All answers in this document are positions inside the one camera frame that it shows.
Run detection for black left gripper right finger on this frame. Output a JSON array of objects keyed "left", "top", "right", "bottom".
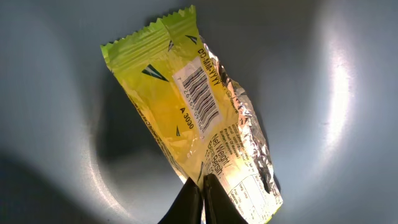
[{"left": 203, "top": 174, "right": 248, "bottom": 224}]

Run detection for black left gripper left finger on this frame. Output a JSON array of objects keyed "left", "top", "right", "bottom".
[{"left": 159, "top": 178, "right": 203, "bottom": 224}]

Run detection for yellow green snack wrapper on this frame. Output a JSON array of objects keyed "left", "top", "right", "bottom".
[{"left": 101, "top": 6, "right": 283, "bottom": 223}]

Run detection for dark blue plate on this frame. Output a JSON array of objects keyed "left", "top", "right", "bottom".
[{"left": 1, "top": 0, "right": 397, "bottom": 223}]

